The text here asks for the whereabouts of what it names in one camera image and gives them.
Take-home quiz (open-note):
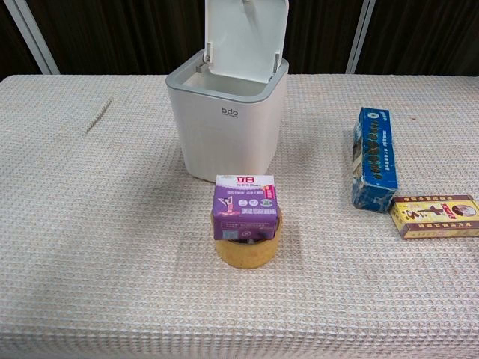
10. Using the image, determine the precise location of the white trash bin lid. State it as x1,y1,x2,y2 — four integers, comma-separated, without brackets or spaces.
165,52,290,185

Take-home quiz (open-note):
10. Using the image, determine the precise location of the white plastic bin lid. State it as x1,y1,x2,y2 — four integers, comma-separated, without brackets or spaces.
204,0,290,85

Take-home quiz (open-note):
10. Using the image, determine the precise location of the purple soap box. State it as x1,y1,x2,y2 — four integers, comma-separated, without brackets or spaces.
210,174,281,241

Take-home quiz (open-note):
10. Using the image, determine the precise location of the yellow tape roll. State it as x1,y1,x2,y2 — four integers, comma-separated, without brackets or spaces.
213,215,283,270

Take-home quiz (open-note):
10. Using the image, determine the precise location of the blue long carton box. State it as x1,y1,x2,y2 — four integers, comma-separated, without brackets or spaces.
350,107,399,215

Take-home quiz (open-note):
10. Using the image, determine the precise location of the beige waffle table cloth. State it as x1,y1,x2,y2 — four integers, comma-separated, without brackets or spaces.
0,73,479,359

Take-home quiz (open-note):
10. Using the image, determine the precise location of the yellow red carton box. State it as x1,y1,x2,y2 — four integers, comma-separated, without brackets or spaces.
389,193,479,240

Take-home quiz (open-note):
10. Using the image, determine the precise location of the grey metal frame post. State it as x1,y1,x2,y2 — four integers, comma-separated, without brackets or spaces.
6,0,61,76
344,0,376,75

